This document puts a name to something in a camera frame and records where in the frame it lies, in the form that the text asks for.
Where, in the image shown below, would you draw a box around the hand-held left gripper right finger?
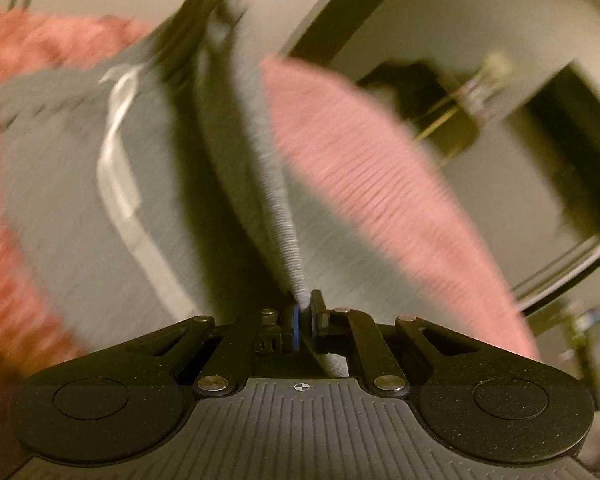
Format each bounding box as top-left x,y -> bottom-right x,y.
310,289 -> 521,397

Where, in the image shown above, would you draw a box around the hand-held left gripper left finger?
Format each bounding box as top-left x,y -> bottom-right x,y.
82,302 -> 305,396

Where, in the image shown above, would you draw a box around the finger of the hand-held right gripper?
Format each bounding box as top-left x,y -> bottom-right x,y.
166,0 -> 227,87

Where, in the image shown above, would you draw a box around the grey pants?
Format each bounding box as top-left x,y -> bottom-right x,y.
0,0 -> 411,380

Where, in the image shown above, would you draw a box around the black furniture top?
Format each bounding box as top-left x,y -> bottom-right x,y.
280,0 -> 426,61

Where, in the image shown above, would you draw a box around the pink ribbed blanket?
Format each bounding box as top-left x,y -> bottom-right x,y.
0,10 -> 543,396

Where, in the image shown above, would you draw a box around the metal rail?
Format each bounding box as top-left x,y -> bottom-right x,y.
510,232 -> 600,313

